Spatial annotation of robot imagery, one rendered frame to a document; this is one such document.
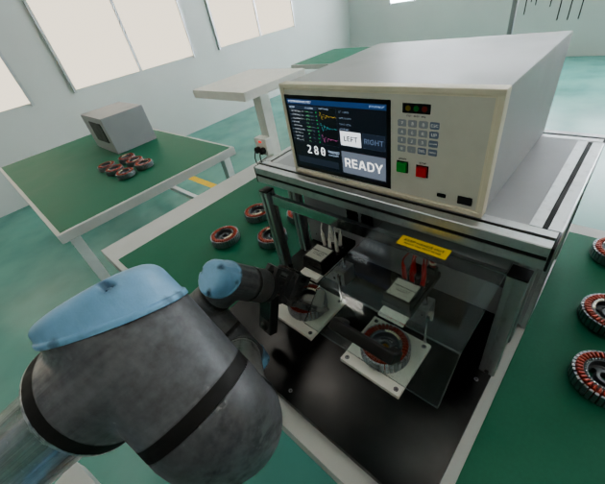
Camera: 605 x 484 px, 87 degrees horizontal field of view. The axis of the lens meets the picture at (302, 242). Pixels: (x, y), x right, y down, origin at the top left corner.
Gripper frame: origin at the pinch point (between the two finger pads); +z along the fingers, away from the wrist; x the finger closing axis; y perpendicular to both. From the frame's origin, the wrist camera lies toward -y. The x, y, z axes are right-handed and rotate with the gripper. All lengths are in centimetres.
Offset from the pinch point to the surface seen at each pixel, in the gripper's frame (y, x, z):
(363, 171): 32.9, -11.9, -18.6
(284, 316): -6.3, 3.0, -3.5
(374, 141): 37.3, -14.7, -23.6
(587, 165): 49, -45, 1
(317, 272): 8.6, -1.5, -4.0
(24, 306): -112, 231, 7
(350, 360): -6.5, -19.0, -3.6
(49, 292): -99, 231, 19
